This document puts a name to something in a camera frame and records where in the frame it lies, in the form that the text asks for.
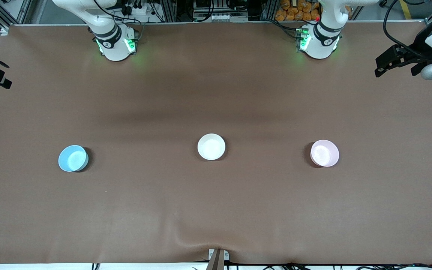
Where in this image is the white bowl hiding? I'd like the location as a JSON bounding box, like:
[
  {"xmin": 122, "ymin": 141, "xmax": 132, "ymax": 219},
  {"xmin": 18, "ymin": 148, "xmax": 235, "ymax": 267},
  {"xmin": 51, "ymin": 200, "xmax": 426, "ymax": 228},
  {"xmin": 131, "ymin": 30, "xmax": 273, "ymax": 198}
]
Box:
[{"xmin": 197, "ymin": 133, "xmax": 226, "ymax": 161}]

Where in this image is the aluminium frame post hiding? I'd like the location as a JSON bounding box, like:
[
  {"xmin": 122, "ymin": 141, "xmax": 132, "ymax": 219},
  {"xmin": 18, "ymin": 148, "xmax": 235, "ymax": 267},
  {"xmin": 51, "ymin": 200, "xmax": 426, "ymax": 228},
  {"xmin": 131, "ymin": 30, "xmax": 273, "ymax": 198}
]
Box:
[
  {"xmin": 260, "ymin": 0, "xmax": 279, "ymax": 21},
  {"xmin": 159, "ymin": 0, "xmax": 178, "ymax": 23}
]

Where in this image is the green lit base box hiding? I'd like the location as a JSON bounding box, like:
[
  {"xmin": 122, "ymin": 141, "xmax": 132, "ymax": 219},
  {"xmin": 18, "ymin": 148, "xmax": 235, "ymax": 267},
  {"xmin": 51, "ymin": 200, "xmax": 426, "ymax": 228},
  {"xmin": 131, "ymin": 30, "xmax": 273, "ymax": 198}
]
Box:
[
  {"xmin": 295, "ymin": 27, "xmax": 311, "ymax": 53},
  {"xmin": 125, "ymin": 31, "xmax": 139, "ymax": 54}
]

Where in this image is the white power strip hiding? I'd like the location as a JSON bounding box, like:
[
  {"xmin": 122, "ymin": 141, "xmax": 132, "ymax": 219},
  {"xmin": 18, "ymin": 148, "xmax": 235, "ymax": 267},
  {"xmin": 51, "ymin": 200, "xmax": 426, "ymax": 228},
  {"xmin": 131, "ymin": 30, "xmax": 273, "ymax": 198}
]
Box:
[{"xmin": 121, "ymin": 0, "xmax": 153, "ymax": 16}]

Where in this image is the orange snack bags pile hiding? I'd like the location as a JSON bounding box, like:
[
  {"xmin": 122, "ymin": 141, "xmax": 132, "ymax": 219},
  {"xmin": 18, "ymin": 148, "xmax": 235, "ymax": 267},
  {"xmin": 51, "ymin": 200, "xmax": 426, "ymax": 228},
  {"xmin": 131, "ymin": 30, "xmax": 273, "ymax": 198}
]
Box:
[{"xmin": 275, "ymin": 0, "xmax": 322, "ymax": 22}]

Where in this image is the brown table mat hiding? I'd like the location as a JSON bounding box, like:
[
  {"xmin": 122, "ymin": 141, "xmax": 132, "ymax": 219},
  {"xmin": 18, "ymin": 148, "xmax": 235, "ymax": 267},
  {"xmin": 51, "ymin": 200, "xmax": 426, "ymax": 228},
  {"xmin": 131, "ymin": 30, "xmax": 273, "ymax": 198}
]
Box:
[{"xmin": 0, "ymin": 21, "xmax": 432, "ymax": 265}]

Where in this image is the pink bowl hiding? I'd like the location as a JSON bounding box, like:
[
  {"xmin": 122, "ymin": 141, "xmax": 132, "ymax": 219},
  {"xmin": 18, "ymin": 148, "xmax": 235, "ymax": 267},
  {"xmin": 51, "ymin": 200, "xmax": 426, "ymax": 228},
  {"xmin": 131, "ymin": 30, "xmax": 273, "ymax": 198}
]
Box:
[{"xmin": 310, "ymin": 139, "xmax": 340, "ymax": 168}]

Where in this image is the white terminal block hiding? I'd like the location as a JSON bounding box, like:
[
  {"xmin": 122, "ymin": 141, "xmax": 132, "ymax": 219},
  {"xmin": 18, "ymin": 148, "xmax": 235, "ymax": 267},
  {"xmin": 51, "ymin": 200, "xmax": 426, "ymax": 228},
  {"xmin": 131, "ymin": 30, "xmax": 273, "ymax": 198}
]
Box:
[{"xmin": 210, "ymin": 13, "xmax": 240, "ymax": 22}]

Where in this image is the blue bowl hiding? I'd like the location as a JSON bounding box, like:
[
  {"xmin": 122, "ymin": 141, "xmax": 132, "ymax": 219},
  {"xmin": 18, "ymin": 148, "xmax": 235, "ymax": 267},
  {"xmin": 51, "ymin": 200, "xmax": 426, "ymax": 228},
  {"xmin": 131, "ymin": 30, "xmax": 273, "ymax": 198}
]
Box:
[{"xmin": 58, "ymin": 145, "xmax": 89, "ymax": 173}]

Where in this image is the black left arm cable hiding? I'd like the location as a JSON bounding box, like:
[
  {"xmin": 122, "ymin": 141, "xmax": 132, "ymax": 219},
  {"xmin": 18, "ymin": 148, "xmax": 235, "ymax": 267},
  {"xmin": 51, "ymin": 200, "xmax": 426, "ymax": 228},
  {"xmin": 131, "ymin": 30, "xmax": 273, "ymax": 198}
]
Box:
[{"xmin": 382, "ymin": 0, "xmax": 432, "ymax": 60}]

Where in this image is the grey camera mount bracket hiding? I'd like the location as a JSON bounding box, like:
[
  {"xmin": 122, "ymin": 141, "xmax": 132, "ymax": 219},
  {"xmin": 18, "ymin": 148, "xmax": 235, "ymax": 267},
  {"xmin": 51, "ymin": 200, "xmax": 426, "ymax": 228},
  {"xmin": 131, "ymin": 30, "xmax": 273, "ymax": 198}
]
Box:
[{"xmin": 205, "ymin": 248, "xmax": 230, "ymax": 270}]

